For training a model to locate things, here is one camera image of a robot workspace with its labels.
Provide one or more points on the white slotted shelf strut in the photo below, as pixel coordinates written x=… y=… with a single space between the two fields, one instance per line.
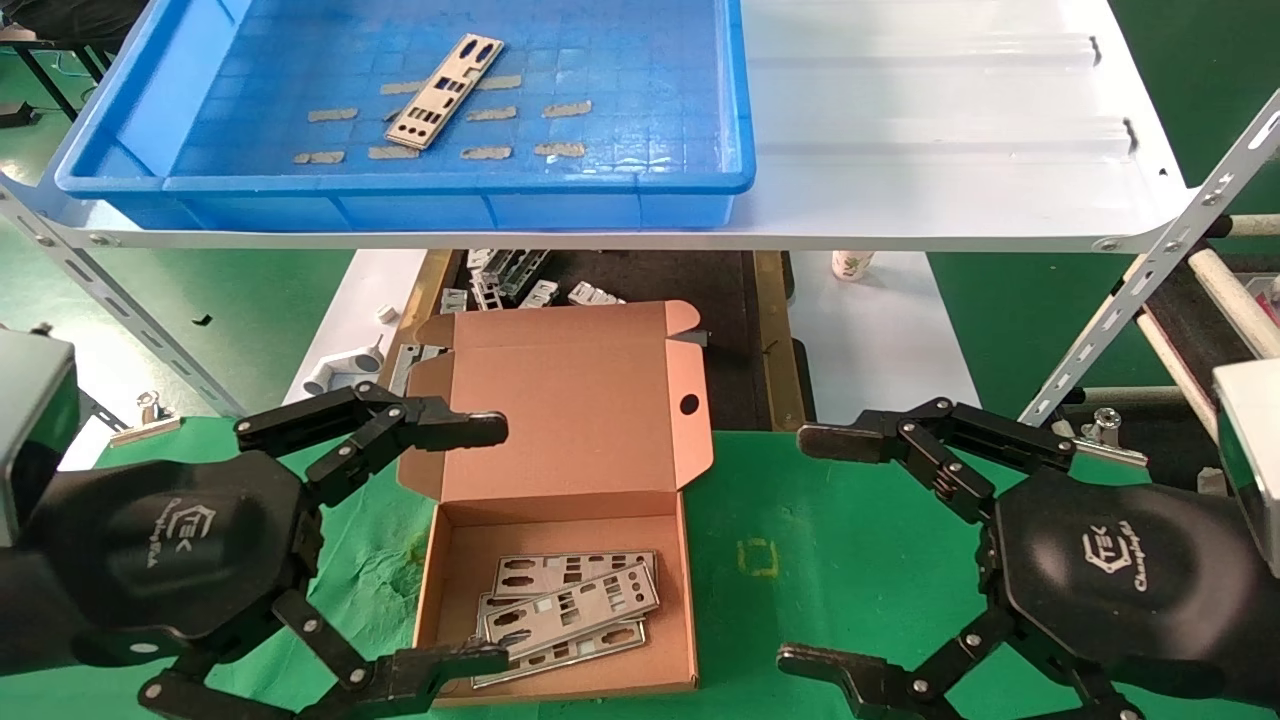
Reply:
x=1150 y=262

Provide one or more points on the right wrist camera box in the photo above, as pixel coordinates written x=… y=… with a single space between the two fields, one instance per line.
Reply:
x=1255 y=450

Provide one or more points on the brown cardboard box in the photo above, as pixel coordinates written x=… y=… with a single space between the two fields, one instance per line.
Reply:
x=560 y=420

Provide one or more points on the white plastic pipe fitting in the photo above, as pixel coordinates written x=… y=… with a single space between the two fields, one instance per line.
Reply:
x=345 y=362

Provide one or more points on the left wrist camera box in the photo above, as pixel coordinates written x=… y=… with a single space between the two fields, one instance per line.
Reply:
x=30 y=420

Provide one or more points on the grey slotted floor rail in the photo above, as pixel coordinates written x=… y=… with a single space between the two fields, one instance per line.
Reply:
x=100 y=408

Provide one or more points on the white pipe flow rack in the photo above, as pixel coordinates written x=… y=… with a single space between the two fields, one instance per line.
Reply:
x=1235 y=300

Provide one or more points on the beige tape strip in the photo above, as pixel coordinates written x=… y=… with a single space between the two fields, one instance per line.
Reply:
x=567 y=108
x=393 y=152
x=398 y=88
x=495 y=113
x=503 y=82
x=560 y=150
x=332 y=115
x=485 y=153
x=320 y=157

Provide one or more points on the long grey metal bracket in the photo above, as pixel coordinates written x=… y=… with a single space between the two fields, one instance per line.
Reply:
x=402 y=365

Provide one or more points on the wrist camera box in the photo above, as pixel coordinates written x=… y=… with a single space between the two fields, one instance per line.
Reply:
x=1255 y=450
x=30 y=420

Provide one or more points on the silver binder clip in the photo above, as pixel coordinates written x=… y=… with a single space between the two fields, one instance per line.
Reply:
x=148 y=420
x=1105 y=432

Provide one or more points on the blue plastic tray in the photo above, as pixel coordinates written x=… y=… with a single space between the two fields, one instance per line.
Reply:
x=640 y=100

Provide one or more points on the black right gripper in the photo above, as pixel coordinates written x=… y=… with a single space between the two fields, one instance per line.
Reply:
x=1120 y=580

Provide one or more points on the black chair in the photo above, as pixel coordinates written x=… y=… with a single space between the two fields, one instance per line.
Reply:
x=70 y=25

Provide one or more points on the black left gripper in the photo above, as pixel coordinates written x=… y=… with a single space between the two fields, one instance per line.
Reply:
x=170 y=550

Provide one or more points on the grey slotted shelf strut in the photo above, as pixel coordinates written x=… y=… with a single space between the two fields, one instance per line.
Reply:
x=130 y=310

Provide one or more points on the white metal shelf board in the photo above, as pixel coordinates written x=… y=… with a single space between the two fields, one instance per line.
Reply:
x=950 y=150

